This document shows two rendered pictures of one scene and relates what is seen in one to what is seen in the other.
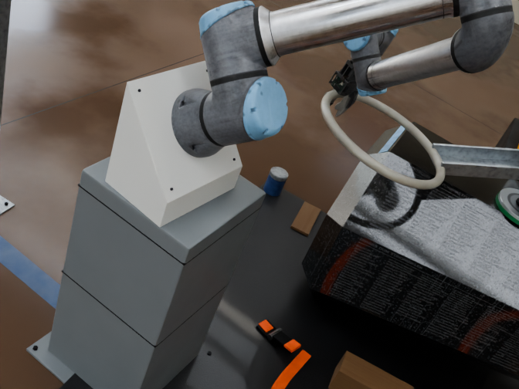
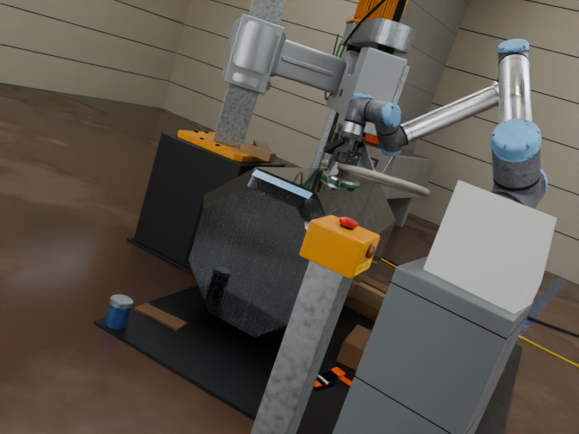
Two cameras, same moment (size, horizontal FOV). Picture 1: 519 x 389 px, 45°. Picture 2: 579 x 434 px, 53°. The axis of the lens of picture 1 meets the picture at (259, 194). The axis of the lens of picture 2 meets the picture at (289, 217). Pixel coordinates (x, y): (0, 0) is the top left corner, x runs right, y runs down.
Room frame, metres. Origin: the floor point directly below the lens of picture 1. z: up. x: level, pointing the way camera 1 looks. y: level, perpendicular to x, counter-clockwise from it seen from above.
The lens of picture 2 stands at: (1.83, 2.25, 1.35)
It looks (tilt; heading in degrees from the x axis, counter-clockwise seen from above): 14 degrees down; 279
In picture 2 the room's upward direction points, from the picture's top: 18 degrees clockwise
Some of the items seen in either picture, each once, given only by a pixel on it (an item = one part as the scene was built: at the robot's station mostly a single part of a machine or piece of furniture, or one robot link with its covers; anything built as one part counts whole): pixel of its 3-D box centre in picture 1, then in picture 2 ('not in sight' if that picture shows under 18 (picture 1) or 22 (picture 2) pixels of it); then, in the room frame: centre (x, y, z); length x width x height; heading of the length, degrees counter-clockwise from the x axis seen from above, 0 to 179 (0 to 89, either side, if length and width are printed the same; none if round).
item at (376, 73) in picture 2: not in sight; (367, 93); (2.15, -1.02, 1.35); 0.36 x 0.22 x 0.45; 107
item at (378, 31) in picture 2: not in sight; (375, 40); (2.23, -1.28, 1.64); 0.96 x 0.25 x 0.17; 107
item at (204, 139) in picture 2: not in sight; (227, 145); (2.92, -1.33, 0.76); 0.49 x 0.49 x 0.05; 77
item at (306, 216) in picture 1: (306, 218); (160, 316); (2.68, -0.27, 0.02); 0.25 x 0.10 x 0.01; 173
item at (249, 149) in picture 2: not in sight; (258, 152); (2.69, -1.22, 0.81); 0.20 x 0.10 x 0.05; 175
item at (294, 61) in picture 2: not in sight; (285, 58); (2.74, -1.40, 1.39); 0.74 x 0.34 x 0.25; 22
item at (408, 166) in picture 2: not in sight; (380, 185); (1.99, -4.33, 0.43); 1.30 x 0.62 x 0.86; 70
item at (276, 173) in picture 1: (276, 181); (118, 312); (2.81, -0.05, 0.08); 0.10 x 0.10 x 0.13
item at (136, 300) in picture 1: (149, 277); (424, 387); (1.48, 0.23, 0.43); 0.50 x 0.50 x 0.85; 70
